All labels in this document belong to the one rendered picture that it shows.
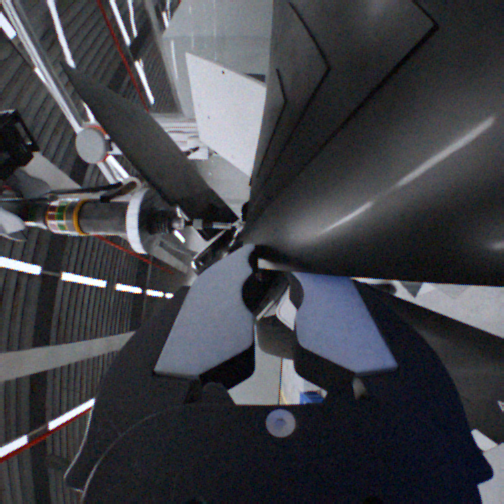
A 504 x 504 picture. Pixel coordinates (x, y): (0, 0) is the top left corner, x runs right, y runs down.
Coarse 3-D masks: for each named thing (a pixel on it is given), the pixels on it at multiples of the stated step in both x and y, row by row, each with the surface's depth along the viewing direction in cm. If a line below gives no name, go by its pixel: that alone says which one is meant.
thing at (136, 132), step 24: (72, 72) 21; (96, 96) 24; (120, 96) 32; (96, 120) 22; (120, 120) 27; (144, 120) 34; (120, 144) 25; (144, 144) 30; (168, 144) 36; (144, 168) 27; (168, 168) 32; (192, 168) 37; (168, 192) 29; (192, 192) 33
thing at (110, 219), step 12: (84, 204) 23; (96, 204) 23; (108, 204) 23; (120, 204) 24; (84, 216) 23; (96, 216) 23; (108, 216) 23; (120, 216) 23; (156, 216) 23; (168, 216) 23; (84, 228) 23; (96, 228) 23; (108, 228) 23; (120, 228) 23; (156, 228) 23; (168, 228) 23
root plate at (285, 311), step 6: (288, 288) 30; (288, 294) 30; (282, 300) 30; (288, 300) 30; (282, 306) 30; (288, 306) 30; (276, 312) 31; (282, 312) 30; (288, 312) 29; (294, 312) 29; (282, 318) 30; (288, 318) 29; (288, 324) 29
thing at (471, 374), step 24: (408, 312) 21; (432, 312) 19; (432, 336) 19; (456, 336) 17; (480, 336) 16; (456, 360) 17; (480, 360) 16; (456, 384) 17; (480, 384) 16; (480, 408) 15; (480, 432) 15
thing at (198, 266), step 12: (216, 240) 30; (228, 240) 29; (240, 240) 28; (204, 252) 29; (216, 252) 28; (228, 252) 27; (192, 264) 29; (204, 264) 27; (264, 276) 27; (276, 276) 28; (264, 288) 27; (276, 288) 28; (264, 300) 27; (276, 300) 30; (252, 312) 27
